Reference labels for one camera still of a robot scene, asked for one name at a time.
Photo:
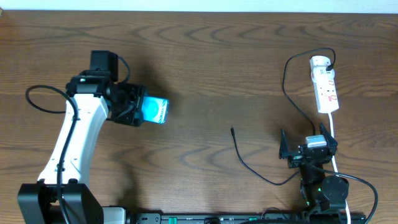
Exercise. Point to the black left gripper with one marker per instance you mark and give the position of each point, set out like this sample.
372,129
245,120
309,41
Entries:
130,117

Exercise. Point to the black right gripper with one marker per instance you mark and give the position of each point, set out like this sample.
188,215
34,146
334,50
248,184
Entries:
295,157

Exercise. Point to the smartphone with teal screen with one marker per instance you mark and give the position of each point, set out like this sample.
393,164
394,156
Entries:
155,109

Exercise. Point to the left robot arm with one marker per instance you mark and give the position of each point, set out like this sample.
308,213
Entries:
61,193

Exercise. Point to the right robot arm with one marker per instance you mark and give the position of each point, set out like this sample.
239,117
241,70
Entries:
325,195

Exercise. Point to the white USB charger plug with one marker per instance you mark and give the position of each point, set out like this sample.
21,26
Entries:
320,74

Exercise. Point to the white power strip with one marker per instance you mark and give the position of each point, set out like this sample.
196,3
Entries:
325,92

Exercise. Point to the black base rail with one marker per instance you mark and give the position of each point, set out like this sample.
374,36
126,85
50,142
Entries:
157,218

